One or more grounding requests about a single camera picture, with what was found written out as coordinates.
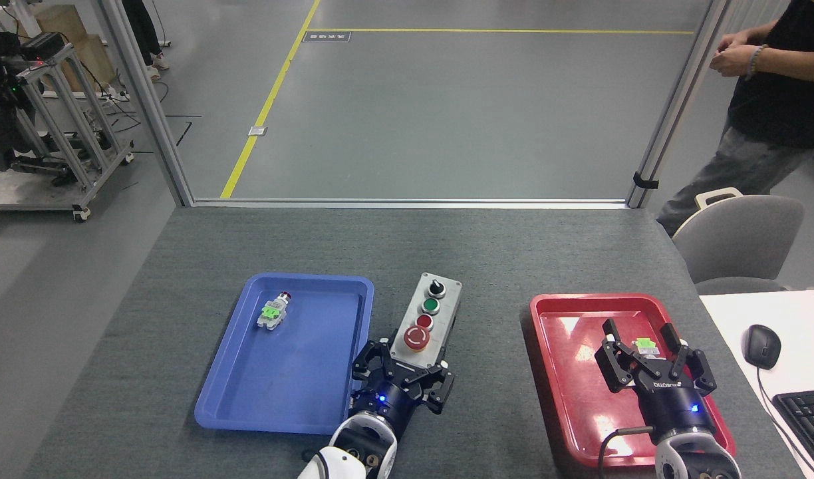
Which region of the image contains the black keyboard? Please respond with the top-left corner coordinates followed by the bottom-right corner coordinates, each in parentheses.
top-left (771, 389), bottom-right (814, 476)

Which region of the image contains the person with white shoes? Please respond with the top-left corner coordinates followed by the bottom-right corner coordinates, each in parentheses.
top-left (120, 0), bottom-right (171, 82)

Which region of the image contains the grey control box with buttons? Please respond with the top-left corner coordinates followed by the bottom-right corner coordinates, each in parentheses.
top-left (388, 272), bottom-right (463, 375)

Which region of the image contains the aluminium frame cart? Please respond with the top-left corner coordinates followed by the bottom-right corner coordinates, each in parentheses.
top-left (0, 41), bottom-right (136, 224)

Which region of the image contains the silver aluminium rail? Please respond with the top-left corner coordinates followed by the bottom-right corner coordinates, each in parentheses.
top-left (192, 198), bottom-right (631, 210)

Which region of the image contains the black computer mouse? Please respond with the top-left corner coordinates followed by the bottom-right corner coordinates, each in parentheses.
top-left (743, 324), bottom-right (782, 371)

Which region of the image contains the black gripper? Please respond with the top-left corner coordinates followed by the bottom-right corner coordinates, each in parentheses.
top-left (349, 338), bottom-right (456, 439)
top-left (593, 317), bottom-right (718, 444)

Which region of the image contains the silver aluminium post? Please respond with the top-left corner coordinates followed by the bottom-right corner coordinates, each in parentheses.
top-left (626, 0), bottom-right (732, 210)
top-left (100, 0), bottom-right (195, 208)

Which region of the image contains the white desk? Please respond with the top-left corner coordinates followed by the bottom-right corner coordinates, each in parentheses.
top-left (698, 289), bottom-right (814, 479)

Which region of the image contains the red push button switch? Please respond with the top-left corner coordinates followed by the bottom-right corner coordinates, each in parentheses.
top-left (256, 291), bottom-right (293, 331)

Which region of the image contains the person's left hand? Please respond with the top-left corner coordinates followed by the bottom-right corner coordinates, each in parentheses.
top-left (709, 45), bottom-right (753, 78)

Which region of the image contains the blue plastic tray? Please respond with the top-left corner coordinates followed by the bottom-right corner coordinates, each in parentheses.
top-left (194, 272), bottom-right (375, 436)

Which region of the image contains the grey chair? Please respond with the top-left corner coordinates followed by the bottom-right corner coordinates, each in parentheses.
top-left (672, 188), bottom-right (807, 295)

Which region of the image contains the white curtain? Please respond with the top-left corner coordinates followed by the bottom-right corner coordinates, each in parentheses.
top-left (722, 0), bottom-right (792, 35)

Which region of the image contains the red plastic tray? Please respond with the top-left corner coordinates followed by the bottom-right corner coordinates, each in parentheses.
top-left (529, 293), bottom-right (738, 468)

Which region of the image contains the cardboard box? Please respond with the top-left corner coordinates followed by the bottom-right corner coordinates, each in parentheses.
top-left (33, 5), bottom-right (116, 92)

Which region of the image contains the person in dark top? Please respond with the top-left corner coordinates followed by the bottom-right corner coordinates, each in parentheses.
top-left (656, 0), bottom-right (814, 238)

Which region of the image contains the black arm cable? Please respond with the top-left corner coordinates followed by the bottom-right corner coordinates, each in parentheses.
top-left (598, 426), bottom-right (656, 479)

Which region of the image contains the black mouse cable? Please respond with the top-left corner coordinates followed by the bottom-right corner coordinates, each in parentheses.
top-left (755, 367), bottom-right (814, 479)

